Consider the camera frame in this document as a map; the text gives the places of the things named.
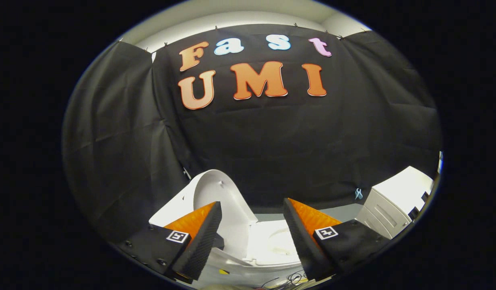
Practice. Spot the white drawer cabinet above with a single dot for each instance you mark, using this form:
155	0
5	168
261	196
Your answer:
397	189

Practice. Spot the black backdrop cloth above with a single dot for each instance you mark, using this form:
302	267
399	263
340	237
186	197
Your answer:
272	141

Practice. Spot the small blue clip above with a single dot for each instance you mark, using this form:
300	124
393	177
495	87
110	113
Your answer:
358	193

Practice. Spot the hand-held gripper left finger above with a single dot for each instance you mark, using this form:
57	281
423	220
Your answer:
199	249

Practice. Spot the white toilet seat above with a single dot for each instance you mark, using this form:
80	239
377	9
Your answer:
264	241

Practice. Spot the white ceramic toilet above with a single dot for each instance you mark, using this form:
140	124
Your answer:
167	213

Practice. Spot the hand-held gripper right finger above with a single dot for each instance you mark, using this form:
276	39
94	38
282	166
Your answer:
308	253

